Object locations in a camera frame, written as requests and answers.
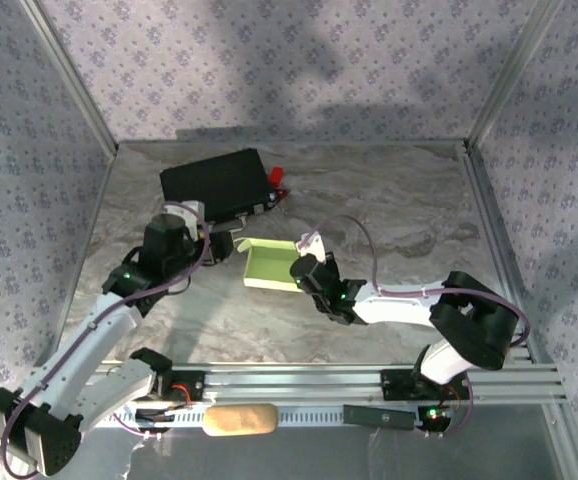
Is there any light green paper box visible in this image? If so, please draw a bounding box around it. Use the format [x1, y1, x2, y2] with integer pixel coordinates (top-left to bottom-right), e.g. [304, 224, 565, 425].
[235, 237, 301, 293]

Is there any black carrying case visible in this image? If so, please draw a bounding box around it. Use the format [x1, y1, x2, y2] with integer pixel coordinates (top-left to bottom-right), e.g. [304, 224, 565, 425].
[159, 147, 278, 224]

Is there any black flat bar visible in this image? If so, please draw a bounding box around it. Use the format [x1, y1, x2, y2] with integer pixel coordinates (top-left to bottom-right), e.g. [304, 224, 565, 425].
[342, 403, 416, 432]

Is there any tan oval pad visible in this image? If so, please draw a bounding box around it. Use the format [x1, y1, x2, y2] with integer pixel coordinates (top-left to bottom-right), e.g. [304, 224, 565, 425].
[203, 402, 280, 438]

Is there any circuit board with lights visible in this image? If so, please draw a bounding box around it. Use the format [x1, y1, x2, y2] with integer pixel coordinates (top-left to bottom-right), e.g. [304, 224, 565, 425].
[415, 403, 456, 435]

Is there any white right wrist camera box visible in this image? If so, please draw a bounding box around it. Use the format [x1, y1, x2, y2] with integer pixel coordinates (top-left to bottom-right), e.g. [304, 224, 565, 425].
[295, 233, 336, 265]

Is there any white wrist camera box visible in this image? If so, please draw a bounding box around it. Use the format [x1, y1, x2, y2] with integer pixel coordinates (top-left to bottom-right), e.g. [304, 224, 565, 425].
[162, 199, 205, 227]
[295, 233, 336, 265]

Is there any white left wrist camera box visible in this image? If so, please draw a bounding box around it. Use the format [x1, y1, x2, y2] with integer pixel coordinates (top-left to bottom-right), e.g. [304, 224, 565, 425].
[162, 199, 205, 227]

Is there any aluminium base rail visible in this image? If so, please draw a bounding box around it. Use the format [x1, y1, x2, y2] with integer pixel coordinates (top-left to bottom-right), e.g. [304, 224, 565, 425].
[93, 361, 569, 407]

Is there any white slotted cable duct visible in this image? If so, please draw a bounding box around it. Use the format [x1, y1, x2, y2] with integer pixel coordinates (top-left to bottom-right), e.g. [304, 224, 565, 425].
[108, 401, 451, 432]

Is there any aluminium table edge rail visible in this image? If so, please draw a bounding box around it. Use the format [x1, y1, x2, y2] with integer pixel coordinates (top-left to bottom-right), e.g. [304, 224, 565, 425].
[460, 141, 561, 372]

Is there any aluminium corner post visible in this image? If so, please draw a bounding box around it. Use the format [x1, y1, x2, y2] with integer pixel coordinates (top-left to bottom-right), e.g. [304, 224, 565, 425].
[466, 0, 566, 147]
[18, 0, 121, 157]

